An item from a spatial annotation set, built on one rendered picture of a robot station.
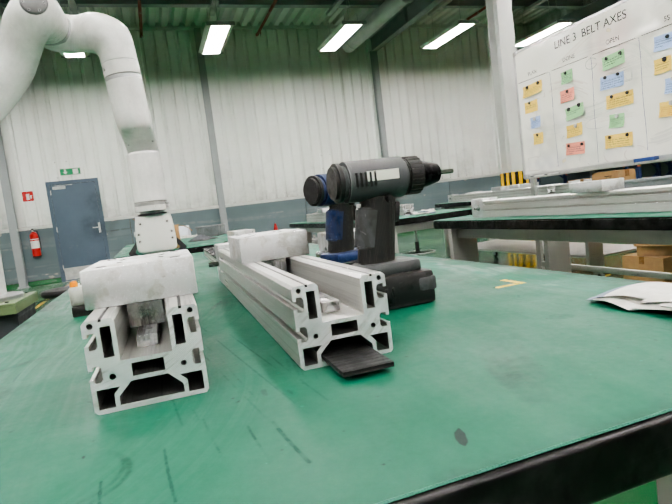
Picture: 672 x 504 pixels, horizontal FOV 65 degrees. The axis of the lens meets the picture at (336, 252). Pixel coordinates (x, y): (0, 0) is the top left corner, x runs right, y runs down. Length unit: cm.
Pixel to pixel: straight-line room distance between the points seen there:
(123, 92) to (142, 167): 19
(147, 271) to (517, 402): 37
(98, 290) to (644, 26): 354
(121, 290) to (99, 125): 1200
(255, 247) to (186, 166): 1161
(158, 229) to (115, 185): 1095
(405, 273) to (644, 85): 311
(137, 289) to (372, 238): 34
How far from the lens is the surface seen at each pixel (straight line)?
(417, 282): 77
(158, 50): 1291
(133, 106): 147
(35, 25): 149
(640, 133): 377
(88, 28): 155
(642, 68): 378
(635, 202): 215
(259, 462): 37
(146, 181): 145
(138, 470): 40
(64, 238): 1244
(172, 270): 58
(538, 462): 36
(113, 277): 58
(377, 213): 76
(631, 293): 70
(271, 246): 84
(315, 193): 97
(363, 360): 51
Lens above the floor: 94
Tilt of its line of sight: 5 degrees down
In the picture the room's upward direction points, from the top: 7 degrees counter-clockwise
